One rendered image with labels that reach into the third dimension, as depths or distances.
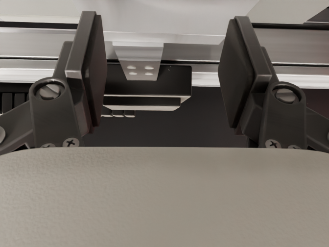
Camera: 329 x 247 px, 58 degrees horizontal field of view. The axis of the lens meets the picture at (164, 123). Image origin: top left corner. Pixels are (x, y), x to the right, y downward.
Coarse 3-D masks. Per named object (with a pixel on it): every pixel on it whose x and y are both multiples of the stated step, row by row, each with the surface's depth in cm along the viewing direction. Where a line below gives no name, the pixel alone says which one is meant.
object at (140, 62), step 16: (128, 48) 21; (144, 48) 21; (160, 48) 21; (112, 64) 35; (128, 64) 26; (144, 64) 26; (112, 80) 35; (128, 80) 35; (144, 80) 35; (160, 80) 35; (176, 80) 35; (112, 96) 36; (128, 96) 36; (144, 96) 35; (160, 96) 35; (176, 96) 36
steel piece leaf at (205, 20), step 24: (72, 0) 14; (96, 0) 14; (120, 0) 14; (144, 0) 14; (168, 0) 13; (192, 0) 13; (216, 0) 13; (240, 0) 13; (120, 24) 17; (144, 24) 17; (168, 24) 17; (192, 24) 16; (216, 24) 16
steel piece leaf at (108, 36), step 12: (108, 36) 19; (120, 36) 19; (132, 36) 19; (144, 36) 19; (156, 36) 19; (168, 36) 19; (180, 36) 19; (192, 36) 19; (204, 36) 19; (216, 36) 19
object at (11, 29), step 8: (0, 24) 18; (8, 24) 18; (16, 24) 18; (24, 24) 18; (32, 24) 18; (40, 24) 18; (48, 24) 18; (56, 24) 18; (64, 24) 18; (72, 24) 18; (16, 32) 19; (24, 32) 19; (32, 32) 19; (40, 32) 19; (48, 32) 19; (56, 32) 19; (64, 32) 19; (72, 32) 19
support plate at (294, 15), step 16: (0, 0) 14; (16, 0) 14; (32, 0) 14; (48, 0) 14; (64, 0) 14; (272, 0) 14; (288, 0) 14; (304, 0) 14; (320, 0) 14; (256, 16) 16; (272, 16) 16; (288, 16) 16; (304, 16) 16
